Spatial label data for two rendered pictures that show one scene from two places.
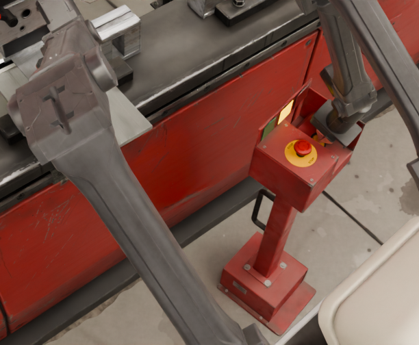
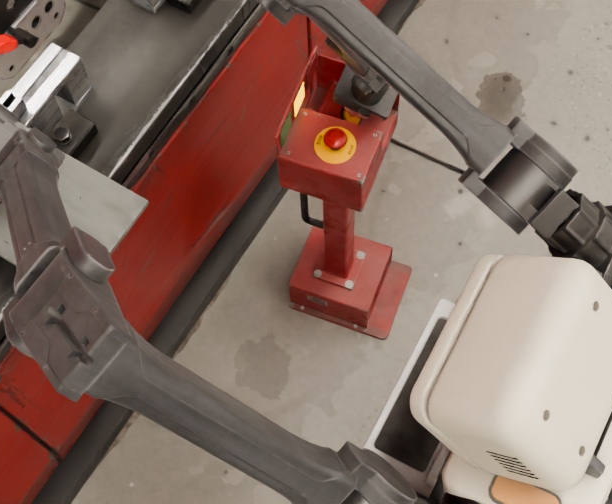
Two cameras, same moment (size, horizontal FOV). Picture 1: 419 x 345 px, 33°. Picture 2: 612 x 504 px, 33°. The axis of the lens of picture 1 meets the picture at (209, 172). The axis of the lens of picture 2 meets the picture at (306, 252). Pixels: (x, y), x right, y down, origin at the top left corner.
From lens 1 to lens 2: 0.31 m
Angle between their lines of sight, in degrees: 11
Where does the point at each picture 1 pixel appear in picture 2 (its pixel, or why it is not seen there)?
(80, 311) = not seen: hidden behind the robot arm
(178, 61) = (145, 86)
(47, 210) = not seen: hidden behind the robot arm
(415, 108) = (446, 119)
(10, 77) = not seen: outside the picture
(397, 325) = (491, 409)
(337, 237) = (416, 189)
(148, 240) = (210, 423)
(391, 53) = (399, 64)
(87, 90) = (90, 306)
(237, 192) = (273, 177)
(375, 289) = (460, 367)
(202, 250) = (256, 267)
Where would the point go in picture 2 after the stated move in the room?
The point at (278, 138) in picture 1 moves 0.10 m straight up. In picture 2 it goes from (302, 135) to (300, 104)
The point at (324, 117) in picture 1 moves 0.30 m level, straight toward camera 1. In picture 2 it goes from (348, 90) to (346, 252)
